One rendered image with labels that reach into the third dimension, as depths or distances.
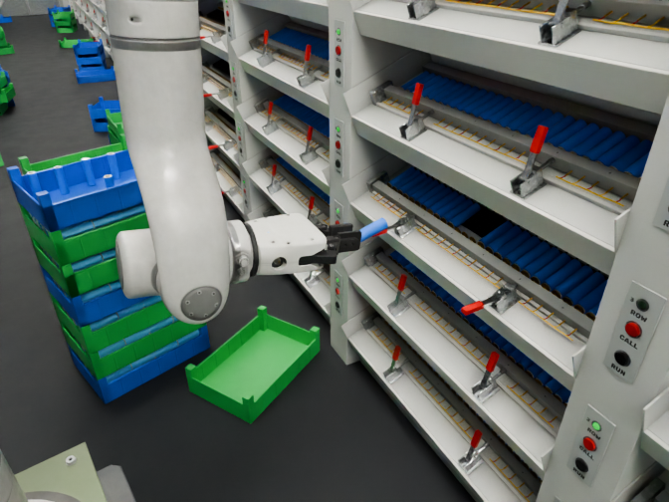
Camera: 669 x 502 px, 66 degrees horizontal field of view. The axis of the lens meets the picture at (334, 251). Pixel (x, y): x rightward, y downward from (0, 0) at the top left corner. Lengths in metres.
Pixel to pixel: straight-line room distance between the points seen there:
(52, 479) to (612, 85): 0.83
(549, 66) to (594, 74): 0.06
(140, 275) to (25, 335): 1.13
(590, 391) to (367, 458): 0.60
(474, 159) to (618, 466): 0.46
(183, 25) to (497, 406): 0.74
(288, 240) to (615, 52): 0.43
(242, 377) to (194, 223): 0.88
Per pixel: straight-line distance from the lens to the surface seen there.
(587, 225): 0.69
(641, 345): 0.68
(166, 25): 0.57
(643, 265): 0.64
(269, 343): 1.49
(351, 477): 1.19
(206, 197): 0.57
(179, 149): 0.59
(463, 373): 1.00
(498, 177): 0.79
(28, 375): 1.61
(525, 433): 0.93
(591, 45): 0.67
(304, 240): 0.69
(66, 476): 0.82
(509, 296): 0.83
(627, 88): 0.63
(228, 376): 1.41
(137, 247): 0.65
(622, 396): 0.73
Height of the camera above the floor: 0.97
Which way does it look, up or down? 31 degrees down
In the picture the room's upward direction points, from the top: straight up
